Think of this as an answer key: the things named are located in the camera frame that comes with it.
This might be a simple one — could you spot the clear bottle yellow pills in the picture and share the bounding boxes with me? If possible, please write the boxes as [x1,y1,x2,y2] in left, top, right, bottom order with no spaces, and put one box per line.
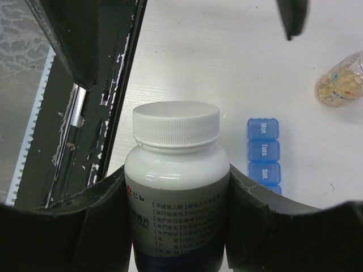
[315,51,362,107]

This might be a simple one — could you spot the light blue cable duct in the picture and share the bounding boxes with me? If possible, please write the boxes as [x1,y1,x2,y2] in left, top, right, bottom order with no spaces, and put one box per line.
[5,48,56,206]

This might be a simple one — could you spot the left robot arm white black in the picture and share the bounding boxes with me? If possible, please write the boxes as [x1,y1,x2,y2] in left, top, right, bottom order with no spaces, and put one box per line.
[25,1,310,90]

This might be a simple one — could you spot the white cap dark pill bottle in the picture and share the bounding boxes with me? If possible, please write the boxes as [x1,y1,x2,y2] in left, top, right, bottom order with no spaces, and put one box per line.
[124,101,230,271]

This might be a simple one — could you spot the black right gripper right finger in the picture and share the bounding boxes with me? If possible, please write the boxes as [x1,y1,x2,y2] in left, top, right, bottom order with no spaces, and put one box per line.
[226,168,362,271]

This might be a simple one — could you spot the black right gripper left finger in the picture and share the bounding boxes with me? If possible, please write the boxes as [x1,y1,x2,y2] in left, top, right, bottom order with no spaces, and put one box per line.
[1,167,132,271]

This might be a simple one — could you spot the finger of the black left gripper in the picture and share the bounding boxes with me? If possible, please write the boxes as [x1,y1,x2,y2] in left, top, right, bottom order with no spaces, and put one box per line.
[276,0,309,41]

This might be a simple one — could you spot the blue weekly pill organizer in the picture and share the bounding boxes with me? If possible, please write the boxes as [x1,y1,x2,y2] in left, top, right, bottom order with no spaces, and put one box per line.
[247,118,282,194]

